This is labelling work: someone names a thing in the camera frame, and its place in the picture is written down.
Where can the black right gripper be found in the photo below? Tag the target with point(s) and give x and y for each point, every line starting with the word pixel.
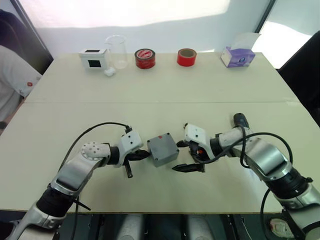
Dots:
pixel 196 150

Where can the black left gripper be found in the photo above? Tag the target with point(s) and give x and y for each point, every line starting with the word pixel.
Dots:
pixel 128 168

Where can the grey plastic junction box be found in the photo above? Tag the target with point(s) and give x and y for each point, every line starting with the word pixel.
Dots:
pixel 162 150

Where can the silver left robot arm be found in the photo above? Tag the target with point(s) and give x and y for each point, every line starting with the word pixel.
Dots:
pixel 75 170

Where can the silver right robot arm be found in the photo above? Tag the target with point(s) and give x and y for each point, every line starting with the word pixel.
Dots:
pixel 265 155

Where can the white box with black squares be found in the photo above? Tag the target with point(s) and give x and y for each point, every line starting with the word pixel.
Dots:
pixel 95 58

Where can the purple tissue box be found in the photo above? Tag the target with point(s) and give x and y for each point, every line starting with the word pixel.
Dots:
pixel 237 58

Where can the grey rounded shape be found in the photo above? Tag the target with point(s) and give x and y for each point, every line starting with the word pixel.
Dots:
pixel 131 227
pixel 200 227

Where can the small white earbud case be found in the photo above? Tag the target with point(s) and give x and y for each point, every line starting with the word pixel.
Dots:
pixel 109 72

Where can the bright red tape roll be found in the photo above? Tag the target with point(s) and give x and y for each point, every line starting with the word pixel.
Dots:
pixel 187 60

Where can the dark red printed tape roll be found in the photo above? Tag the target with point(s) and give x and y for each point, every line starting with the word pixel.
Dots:
pixel 145 60

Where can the clear glass beaker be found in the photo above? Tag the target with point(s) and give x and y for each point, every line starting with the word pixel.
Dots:
pixel 117 53

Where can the white sneaker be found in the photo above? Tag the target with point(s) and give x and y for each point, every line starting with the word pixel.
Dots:
pixel 281 227

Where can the white tissue sheet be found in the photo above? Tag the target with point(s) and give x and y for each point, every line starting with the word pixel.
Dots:
pixel 247 40

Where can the person in white shirt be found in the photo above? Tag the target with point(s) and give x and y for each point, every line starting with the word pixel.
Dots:
pixel 12 80

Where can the dark purple chair back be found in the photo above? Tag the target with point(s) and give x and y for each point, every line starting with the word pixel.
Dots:
pixel 10 32

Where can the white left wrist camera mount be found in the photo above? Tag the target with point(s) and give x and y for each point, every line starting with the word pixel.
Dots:
pixel 130 142

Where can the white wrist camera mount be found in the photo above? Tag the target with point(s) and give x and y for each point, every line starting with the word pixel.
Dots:
pixel 130 142
pixel 197 133

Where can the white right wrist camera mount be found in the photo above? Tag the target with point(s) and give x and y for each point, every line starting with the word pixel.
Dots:
pixel 197 133

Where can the dark window frame post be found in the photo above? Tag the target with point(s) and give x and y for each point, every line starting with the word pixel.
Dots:
pixel 32 27
pixel 265 15

